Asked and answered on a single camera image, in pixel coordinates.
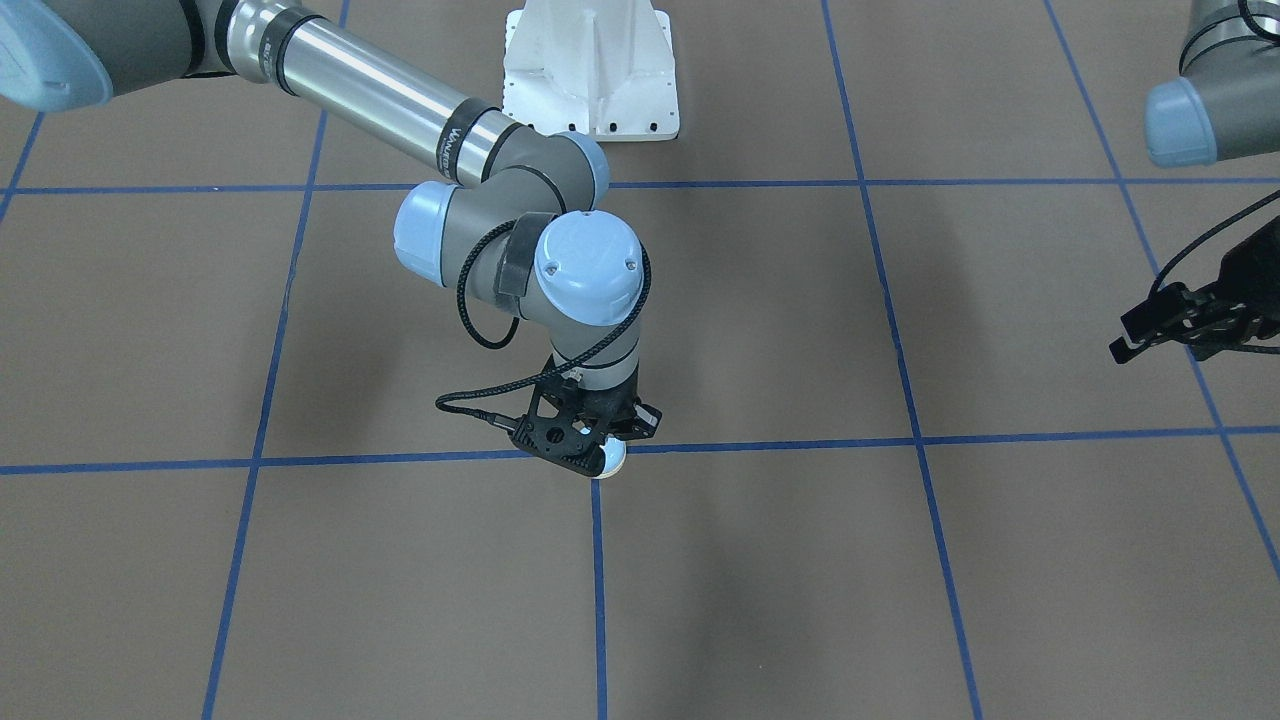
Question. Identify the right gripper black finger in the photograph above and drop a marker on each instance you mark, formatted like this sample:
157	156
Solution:
642	421

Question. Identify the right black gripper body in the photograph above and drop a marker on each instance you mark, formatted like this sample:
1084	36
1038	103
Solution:
612	404

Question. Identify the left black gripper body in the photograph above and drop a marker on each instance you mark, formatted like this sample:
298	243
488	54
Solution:
1262	258

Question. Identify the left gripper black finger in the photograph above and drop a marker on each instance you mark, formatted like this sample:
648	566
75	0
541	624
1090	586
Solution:
1162	317

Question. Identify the blue dome call bell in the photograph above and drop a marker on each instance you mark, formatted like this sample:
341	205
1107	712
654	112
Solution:
615	453

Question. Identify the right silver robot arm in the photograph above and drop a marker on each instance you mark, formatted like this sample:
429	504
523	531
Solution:
514	220

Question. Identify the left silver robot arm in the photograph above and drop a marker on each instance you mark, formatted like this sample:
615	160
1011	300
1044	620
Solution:
1224	105

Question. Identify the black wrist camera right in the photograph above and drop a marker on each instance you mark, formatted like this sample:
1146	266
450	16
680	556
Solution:
544	432

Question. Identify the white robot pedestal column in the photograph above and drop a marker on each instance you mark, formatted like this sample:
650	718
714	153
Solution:
604	69

